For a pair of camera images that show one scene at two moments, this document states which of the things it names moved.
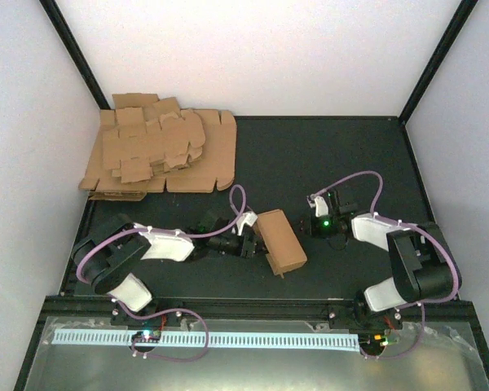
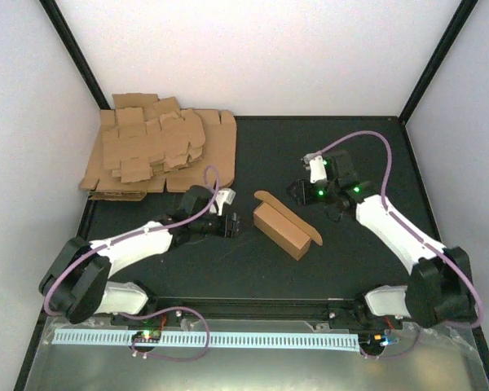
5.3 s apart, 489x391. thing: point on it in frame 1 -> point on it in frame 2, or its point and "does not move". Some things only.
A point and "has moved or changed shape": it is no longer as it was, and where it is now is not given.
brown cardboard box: x=275 y=232 has moved or changed shape
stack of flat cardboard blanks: x=145 y=142 does not move
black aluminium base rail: x=257 y=308 does not move
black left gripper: x=253 y=240 -> x=228 y=229
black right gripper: x=313 y=229 -> x=303 y=192
